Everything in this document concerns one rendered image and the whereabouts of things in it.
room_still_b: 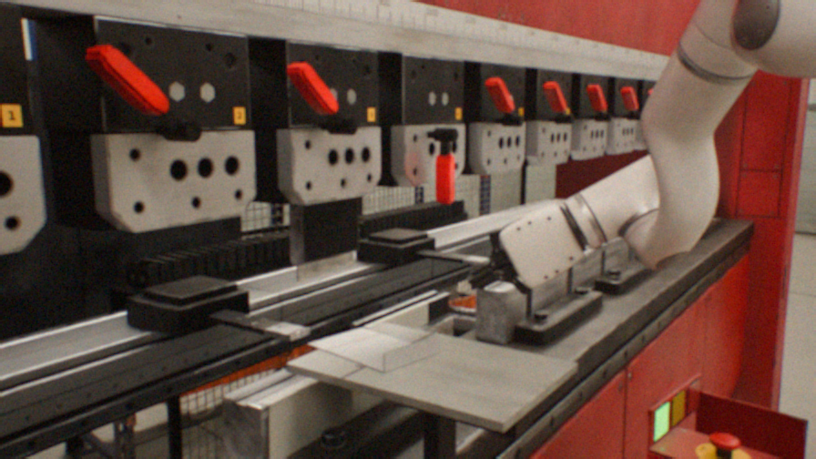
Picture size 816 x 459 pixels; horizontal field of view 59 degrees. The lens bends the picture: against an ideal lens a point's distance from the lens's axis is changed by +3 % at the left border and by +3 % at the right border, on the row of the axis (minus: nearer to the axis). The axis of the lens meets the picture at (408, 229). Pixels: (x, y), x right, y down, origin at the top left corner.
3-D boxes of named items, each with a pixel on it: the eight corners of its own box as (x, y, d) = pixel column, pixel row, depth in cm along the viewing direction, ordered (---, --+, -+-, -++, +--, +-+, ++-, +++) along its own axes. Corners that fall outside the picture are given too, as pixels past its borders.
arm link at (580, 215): (601, 240, 108) (584, 249, 108) (574, 190, 107) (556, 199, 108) (613, 250, 100) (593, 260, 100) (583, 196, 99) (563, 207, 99)
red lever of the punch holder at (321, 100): (311, 58, 66) (361, 125, 73) (279, 59, 68) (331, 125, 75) (302, 73, 65) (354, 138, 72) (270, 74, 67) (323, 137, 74)
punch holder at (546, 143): (536, 167, 120) (540, 67, 118) (492, 165, 125) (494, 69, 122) (569, 161, 133) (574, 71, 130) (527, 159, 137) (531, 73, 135)
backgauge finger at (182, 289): (264, 362, 81) (263, 320, 81) (126, 324, 96) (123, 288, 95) (332, 334, 91) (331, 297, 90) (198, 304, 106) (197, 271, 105)
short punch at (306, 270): (304, 283, 79) (301, 199, 77) (290, 280, 80) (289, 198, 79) (359, 267, 87) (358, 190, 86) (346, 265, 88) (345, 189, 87)
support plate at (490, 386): (503, 433, 62) (503, 423, 62) (285, 372, 77) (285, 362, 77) (577, 372, 77) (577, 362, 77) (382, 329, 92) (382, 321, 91)
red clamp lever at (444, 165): (451, 205, 90) (452, 127, 88) (423, 202, 92) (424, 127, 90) (458, 203, 91) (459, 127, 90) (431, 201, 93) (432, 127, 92)
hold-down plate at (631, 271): (617, 296, 152) (618, 282, 152) (593, 291, 155) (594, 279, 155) (657, 270, 177) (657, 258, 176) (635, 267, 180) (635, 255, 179)
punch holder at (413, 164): (404, 188, 88) (404, 53, 85) (351, 185, 92) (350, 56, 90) (464, 178, 100) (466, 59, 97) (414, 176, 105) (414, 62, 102)
